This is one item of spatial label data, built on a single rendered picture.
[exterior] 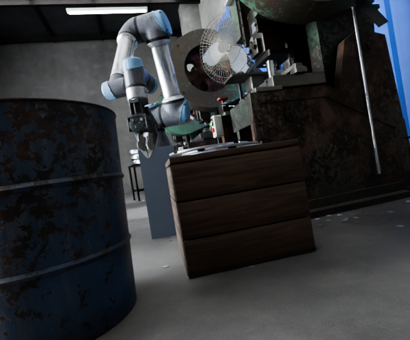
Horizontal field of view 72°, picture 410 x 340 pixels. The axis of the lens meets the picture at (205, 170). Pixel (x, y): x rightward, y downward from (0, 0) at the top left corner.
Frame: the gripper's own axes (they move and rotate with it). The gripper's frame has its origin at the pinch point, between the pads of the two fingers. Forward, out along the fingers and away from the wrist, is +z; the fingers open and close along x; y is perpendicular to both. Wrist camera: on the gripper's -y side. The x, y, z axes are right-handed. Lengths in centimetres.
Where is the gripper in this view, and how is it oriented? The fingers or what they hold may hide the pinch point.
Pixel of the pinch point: (148, 154)
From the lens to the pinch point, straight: 109.1
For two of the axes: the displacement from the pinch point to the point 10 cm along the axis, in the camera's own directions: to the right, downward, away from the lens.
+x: 9.8, -1.6, -1.4
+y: -1.4, 0.2, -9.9
